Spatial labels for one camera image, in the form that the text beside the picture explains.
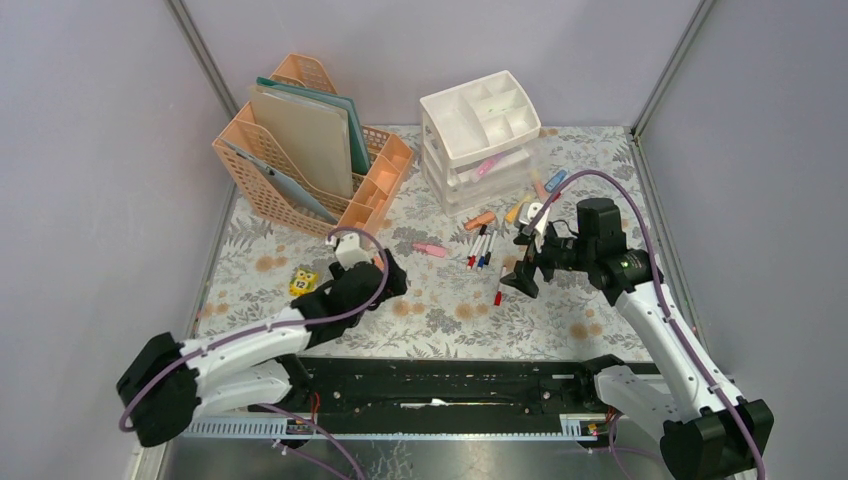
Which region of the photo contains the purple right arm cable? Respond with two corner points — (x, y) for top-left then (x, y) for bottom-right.
(526, 169), (766, 480)

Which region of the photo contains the white plastic drawer unit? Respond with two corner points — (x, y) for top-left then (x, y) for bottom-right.
(419, 70), (541, 217)

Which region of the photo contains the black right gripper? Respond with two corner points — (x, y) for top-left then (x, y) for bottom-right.
(499, 223), (595, 299)

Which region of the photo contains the left aluminium frame post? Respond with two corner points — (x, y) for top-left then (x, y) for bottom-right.
(164, 0), (240, 118)

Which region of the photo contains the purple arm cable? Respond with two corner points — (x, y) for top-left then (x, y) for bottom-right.
(117, 226), (391, 480)
(526, 169), (766, 480)

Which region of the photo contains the yellow orange highlighter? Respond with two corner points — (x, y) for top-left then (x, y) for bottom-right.
(504, 194), (533, 225)

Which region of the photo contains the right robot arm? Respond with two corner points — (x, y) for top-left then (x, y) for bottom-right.
(501, 198), (774, 479)

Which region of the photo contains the blue cap whiteboard marker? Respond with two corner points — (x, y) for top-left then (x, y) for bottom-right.
(472, 231), (492, 270)

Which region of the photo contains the yellow owl eraser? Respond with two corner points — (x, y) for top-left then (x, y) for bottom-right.
(288, 267), (320, 297)

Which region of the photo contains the black cap whiteboard marker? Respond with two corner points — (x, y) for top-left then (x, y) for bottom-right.
(467, 224), (487, 259)

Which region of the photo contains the orange highlighter centre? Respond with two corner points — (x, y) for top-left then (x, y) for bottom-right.
(463, 211), (496, 231)

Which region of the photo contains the right aluminium frame post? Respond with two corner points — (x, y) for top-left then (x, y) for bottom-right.
(631, 0), (717, 138)

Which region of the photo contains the aluminium frame post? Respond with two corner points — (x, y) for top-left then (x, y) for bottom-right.
(631, 0), (717, 138)
(164, 0), (240, 118)

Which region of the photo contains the red cap whiteboard marker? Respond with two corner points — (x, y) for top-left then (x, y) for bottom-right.
(466, 234), (486, 270)

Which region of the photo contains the teal file folder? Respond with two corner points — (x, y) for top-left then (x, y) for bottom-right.
(256, 77), (371, 175)

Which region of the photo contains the light blue clipboard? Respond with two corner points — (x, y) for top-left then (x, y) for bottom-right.
(218, 137), (337, 223)

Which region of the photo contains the beige file folder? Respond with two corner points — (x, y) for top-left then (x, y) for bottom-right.
(248, 86), (353, 199)

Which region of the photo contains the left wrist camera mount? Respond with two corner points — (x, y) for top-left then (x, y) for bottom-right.
(326, 233), (372, 270)

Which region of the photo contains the orange plastic file organizer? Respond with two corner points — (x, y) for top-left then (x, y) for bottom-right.
(213, 54), (413, 237)

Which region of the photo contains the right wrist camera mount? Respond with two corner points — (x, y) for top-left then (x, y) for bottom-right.
(514, 202), (549, 247)

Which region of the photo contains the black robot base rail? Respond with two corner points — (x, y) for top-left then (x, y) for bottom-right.
(274, 354), (624, 436)

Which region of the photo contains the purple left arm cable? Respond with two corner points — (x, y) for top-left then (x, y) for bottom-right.
(117, 226), (391, 480)

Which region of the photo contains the floral patterned table mat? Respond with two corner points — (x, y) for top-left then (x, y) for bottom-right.
(192, 127), (649, 362)

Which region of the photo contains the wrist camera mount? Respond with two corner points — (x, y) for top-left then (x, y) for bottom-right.
(326, 233), (372, 270)
(514, 202), (549, 247)

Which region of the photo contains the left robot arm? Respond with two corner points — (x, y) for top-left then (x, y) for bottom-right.
(116, 249), (408, 447)

